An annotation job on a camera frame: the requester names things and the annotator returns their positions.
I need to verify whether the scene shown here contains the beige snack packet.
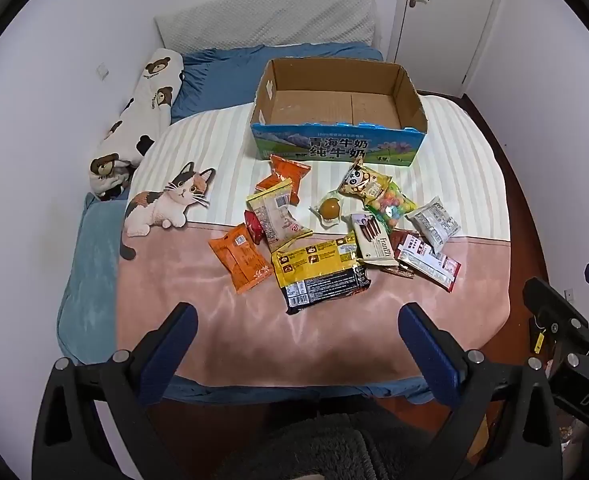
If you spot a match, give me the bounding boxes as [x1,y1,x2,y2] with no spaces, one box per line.
[246,178,313,253]

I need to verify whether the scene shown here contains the colourful candy bag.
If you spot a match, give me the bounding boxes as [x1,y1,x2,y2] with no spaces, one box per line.
[365,182,418,235]

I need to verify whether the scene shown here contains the yellow panda snack packet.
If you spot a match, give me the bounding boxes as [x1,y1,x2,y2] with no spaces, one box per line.
[337,157,392,201]

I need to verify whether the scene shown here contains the cat print blanket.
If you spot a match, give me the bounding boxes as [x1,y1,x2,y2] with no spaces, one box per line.
[116,91,512,391]

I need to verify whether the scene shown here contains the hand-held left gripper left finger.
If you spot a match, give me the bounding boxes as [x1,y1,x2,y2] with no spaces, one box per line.
[34,302,200,480]

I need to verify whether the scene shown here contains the bear print pillow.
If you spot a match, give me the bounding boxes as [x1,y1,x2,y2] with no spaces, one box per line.
[88,48,185,201]

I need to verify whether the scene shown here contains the printed cardboard box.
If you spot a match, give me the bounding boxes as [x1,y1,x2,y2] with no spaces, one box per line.
[251,57,429,167]

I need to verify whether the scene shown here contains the dark fuzzy clothing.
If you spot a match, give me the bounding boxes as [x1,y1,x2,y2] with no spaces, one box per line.
[254,400,455,480]

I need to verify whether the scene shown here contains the silver snack packet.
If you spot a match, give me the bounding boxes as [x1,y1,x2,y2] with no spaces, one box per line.
[407,196,462,255]

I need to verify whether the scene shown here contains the red and white snack packet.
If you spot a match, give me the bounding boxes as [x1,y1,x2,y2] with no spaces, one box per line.
[397,247,462,292]

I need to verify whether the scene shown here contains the yellow and black snack packet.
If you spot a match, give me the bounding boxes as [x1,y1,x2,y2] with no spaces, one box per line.
[271,232,372,316]

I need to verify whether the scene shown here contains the brown snack packet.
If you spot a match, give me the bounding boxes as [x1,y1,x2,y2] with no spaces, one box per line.
[380,228,434,280]

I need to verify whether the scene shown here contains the white chocolate wafer packet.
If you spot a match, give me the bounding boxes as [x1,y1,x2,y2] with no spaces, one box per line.
[350,212,400,268]

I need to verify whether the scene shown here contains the blue bedsheet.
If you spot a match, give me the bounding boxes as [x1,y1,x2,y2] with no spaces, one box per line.
[164,375,435,406]

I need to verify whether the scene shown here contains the white door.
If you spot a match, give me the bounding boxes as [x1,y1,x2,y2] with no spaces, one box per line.
[394,0,510,98]

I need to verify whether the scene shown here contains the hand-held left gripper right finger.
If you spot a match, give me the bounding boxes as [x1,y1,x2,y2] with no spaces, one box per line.
[398,302,564,480]

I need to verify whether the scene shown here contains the packaged braised egg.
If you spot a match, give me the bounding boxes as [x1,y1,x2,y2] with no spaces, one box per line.
[308,191,347,226]

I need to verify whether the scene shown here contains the grey textured cushion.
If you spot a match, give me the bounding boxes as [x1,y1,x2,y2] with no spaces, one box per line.
[153,0,377,53]

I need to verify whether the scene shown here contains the small red snack packet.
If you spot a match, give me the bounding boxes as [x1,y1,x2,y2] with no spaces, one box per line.
[243,209,265,246]

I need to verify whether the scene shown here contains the blue pillow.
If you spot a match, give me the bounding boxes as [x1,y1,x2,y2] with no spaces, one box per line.
[170,41,385,123]

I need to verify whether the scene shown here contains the orange snack packet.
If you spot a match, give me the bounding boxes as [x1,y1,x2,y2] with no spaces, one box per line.
[255,154,312,206]
[208,223,275,294]

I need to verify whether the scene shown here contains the teal fleece blanket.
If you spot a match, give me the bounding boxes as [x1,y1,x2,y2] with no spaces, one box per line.
[56,192,125,366]

